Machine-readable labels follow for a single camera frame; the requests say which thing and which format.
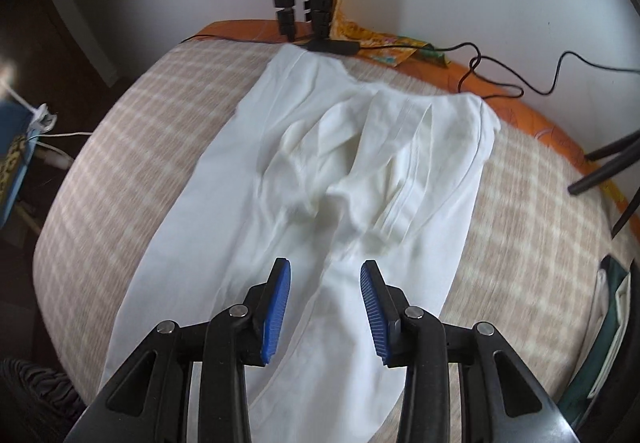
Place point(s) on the dark green cloth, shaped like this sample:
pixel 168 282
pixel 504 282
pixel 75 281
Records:
pixel 607 323

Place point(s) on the beige plaid blanket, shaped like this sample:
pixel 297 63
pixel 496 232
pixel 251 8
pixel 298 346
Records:
pixel 150 123

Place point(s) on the white pants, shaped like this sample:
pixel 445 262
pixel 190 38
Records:
pixel 300 148

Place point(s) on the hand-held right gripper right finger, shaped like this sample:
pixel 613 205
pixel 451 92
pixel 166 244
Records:
pixel 374 313

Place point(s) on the black tripod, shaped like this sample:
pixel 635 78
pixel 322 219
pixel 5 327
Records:
pixel 600 178

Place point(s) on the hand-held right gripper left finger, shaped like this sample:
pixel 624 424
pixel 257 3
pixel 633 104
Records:
pixel 276 310

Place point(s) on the orange patterned bedsheet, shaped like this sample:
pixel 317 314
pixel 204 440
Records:
pixel 525 110

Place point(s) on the dark striped cloth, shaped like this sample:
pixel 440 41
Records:
pixel 35 388

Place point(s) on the blue box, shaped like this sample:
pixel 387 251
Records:
pixel 12 163

